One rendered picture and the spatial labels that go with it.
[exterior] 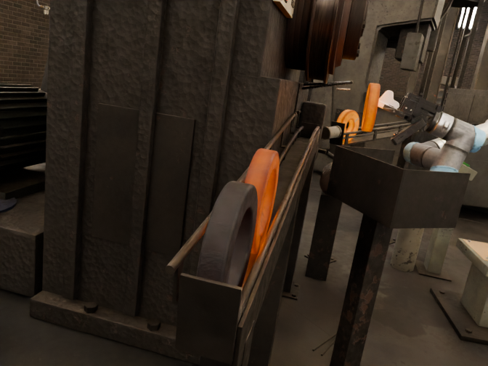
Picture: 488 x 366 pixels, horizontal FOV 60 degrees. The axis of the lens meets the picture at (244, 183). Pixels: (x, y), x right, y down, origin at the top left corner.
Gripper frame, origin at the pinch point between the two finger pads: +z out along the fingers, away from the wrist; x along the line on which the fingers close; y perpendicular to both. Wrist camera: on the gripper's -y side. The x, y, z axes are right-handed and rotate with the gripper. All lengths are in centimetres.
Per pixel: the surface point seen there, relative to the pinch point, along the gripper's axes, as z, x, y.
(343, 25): 18.7, -1.4, 17.6
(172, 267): 19, 101, -24
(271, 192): 14, 68, -21
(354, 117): 0, -68, -11
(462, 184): -24.6, 38.5, -7.8
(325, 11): 25.1, 4.7, 18.5
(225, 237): 15, 100, -18
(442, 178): -19.1, 42.3, -8.1
